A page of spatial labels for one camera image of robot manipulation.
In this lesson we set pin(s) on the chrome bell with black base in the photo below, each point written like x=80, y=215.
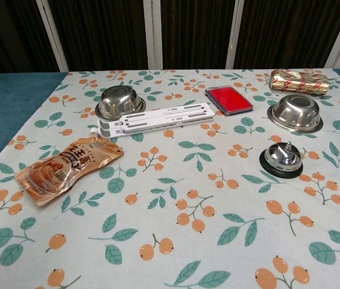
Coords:
x=282, y=157

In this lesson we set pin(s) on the white folding laptop stand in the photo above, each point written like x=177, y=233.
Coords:
x=155, y=120

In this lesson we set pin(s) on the floral fruit print tablecloth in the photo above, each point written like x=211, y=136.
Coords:
x=170, y=210

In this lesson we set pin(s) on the small steel bowl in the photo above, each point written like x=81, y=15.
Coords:
x=118, y=102

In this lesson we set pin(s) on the red ink stamp pad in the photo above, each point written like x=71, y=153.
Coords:
x=229, y=101

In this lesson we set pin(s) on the orange sauce spout pouch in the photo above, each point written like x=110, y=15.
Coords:
x=64, y=170

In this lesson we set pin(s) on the dark folding screen with white frames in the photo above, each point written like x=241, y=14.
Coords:
x=170, y=33

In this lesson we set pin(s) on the wide steel bowl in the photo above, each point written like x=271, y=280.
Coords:
x=295, y=114

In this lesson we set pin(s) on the gold red foil package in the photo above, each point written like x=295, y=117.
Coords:
x=298, y=82

